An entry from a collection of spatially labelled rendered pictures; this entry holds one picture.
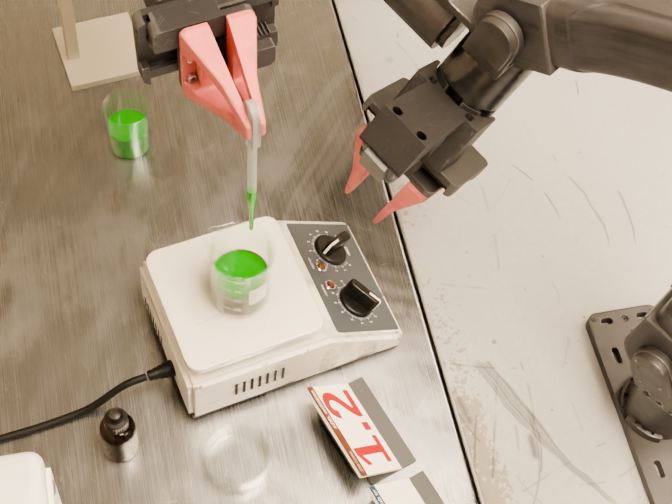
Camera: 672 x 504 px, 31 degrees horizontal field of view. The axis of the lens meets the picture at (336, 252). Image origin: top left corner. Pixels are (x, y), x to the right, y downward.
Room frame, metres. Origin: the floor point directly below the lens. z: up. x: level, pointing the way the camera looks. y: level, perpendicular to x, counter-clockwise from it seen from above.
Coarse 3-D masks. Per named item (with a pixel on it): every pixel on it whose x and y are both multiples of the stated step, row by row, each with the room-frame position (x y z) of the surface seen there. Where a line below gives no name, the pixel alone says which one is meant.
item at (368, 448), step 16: (336, 400) 0.44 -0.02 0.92; (352, 400) 0.45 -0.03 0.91; (336, 416) 0.42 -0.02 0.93; (352, 416) 0.43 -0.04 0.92; (352, 432) 0.41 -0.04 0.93; (368, 432) 0.42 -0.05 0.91; (352, 448) 0.39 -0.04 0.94; (368, 448) 0.40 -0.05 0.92; (384, 448) 0.41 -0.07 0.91; (368, 464) 0.38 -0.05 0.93; (384, 464) 0.39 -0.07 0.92
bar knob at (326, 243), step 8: (344, 232) 0.58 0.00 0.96; (320, 240) 0.57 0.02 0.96; (328, 240) 0.58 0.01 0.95; (336, 240) 0.57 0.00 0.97; (344, 240) 0.57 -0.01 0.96; (320, 248) 0.56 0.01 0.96; (328, 248) 0.56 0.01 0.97; (336, 248) 0.56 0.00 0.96; (344, 248) 0.58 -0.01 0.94; (320, 256) 0.56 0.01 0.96; (328, 256) 0.56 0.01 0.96; (336, 256) 0.56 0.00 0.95; (344, 256) 0.57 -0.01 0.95; (336, 264) 0.55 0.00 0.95
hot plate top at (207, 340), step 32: (160, 256) 0.51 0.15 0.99; (192, 256) 0.52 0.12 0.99; (288, 256) 0.53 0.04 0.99; (160, 288) 0.48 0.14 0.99; (192, 288) 0.49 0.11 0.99; (288, 288) 0.50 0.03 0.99; (192, 320) 0.46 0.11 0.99; (224, 320) 0.46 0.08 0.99; (256, 320) 0.47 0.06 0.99; (288, 320) 0.47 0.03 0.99; (320, 320) 0.48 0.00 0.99; (192, 352) 0.43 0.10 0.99; (224, 352) 0.43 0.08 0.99; (256, 352) 0.44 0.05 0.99
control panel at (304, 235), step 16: (288, 224) 0.58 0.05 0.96; (304, 224) 0.59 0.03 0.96; (320, 224) 0.60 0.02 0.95; (336, 224) 0.61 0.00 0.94; (304, 240) 0.57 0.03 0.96; (352, 240) 0.59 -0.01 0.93; (304, 256) 0.55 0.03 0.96; (352, 256) 0.57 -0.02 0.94; (320, 272) 0.54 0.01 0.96; (336, 272) 0.55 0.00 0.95; (352, 272) 0.55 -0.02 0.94; (368, 272) 0.56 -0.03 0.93; (320, 288) 0.52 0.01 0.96; (336, 288) 0.53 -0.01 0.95; (368, 288) 0.54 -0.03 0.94; (336, 304) 0.51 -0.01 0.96; (384, 304) 0.53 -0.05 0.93; (336, 320) 0.49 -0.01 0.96; (352, 320) 0.50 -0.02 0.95; (368, 320) 0.51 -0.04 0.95; (384, 320) 0.51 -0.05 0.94
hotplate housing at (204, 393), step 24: (288, 240) 0.56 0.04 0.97; (144, 264) 0.51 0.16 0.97; (144, 288) 0.50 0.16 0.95; (312, 288) 0.52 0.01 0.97; (168, 336) 0.45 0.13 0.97; (312, 336) 0.47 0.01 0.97; (336, 336) 0.48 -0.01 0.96; (360, 336) 0.49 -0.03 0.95; (384, 336) 0.50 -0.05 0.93; (168, 360) 0.44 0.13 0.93; (264, 360) 0.44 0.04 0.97; (288, 360) 0.45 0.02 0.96; (312, 360) 0.46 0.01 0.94; (336, 360) 0.47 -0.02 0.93; (192, 384) 0.41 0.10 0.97; (216, 384) 0.42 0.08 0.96; (240, 384) 0.43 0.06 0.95; (264, 384) 0.44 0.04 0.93; (288, 384) 0.45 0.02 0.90; (192, 408) 0.41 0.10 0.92; (216, 408) 0.42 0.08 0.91
